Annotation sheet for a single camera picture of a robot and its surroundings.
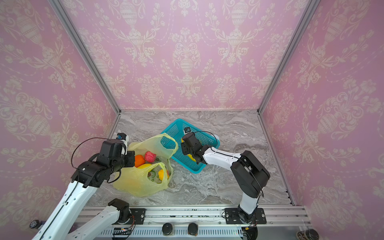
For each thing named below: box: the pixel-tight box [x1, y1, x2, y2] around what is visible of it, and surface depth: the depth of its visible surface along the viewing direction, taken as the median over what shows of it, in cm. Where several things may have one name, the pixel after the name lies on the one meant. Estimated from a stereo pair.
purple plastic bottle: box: [29, 220, 40, 229], surface depth 56 cm
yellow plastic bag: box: [113, 133, 179, 198], surface depth 74 cm
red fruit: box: [144, 151, 157, 163], surface depth 91 cm
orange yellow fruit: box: [158, 169, 170, 181], surface depth 85 cm
